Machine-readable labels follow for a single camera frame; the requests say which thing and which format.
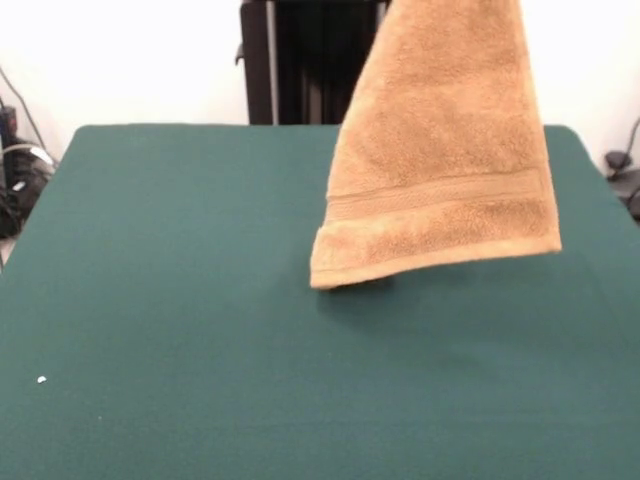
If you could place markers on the dark green table cloth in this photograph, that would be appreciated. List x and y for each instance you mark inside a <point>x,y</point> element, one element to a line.
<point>150,250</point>

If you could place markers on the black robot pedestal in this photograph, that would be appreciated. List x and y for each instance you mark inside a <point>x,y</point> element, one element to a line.
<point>300,60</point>

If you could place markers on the black plug adapter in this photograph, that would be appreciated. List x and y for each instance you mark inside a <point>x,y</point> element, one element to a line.
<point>617,160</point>

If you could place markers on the tan terry towel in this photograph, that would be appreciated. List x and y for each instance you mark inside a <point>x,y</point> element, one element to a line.
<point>440,150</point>

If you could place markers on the black equipment block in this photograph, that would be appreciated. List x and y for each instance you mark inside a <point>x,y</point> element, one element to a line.
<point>627,192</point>

